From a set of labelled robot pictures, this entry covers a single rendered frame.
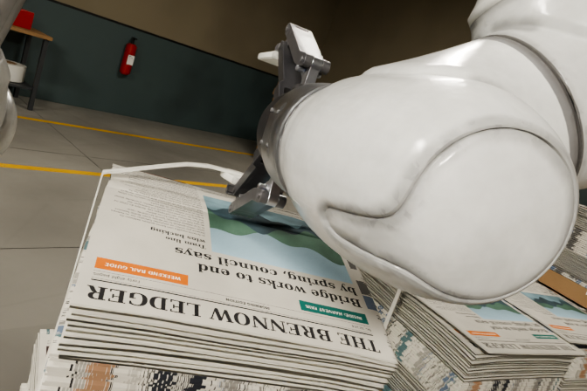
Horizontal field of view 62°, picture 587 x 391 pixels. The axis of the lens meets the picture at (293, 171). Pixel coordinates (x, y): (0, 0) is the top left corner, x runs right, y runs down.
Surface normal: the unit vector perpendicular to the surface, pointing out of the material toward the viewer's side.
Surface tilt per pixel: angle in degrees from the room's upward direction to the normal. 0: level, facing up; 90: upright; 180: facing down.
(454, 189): 81
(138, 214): 9
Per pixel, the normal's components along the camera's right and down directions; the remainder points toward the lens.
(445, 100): -0.18, -0.79
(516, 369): 0.44, 0.31
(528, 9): -0.74, -0.34
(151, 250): 0.40, -0.85
